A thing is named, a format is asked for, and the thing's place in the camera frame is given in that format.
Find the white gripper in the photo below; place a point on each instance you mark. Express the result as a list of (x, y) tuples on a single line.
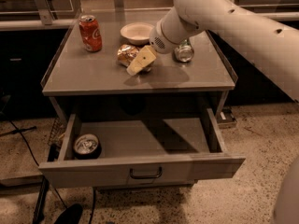
[(159, 43)]

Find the orange can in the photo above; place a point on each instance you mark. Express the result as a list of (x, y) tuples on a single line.
[(127, 53)]

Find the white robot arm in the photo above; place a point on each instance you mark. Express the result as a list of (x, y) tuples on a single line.
[(265, 191)]

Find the green soda can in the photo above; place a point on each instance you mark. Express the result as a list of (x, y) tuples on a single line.
[(184, 52)]

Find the red soda can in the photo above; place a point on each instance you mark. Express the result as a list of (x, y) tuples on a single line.
[(90, 33)]

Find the grey open top drawer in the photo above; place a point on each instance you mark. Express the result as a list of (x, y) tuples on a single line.
[(188, 150)]

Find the black can in drawer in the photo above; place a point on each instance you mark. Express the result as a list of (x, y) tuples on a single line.
[(87, 146)]

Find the white bowl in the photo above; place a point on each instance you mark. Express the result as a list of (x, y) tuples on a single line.
[(137, 33)]

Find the grey metal cabinet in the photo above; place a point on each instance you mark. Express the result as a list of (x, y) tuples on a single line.
[(80, 72)]

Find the small box on floor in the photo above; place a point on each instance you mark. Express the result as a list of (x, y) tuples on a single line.
[(226, 118)]

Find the black foot on floor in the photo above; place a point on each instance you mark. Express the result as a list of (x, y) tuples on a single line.
[(70, 215)]

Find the black drawer handle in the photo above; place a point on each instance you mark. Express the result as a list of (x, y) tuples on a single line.
[(145, 174)]

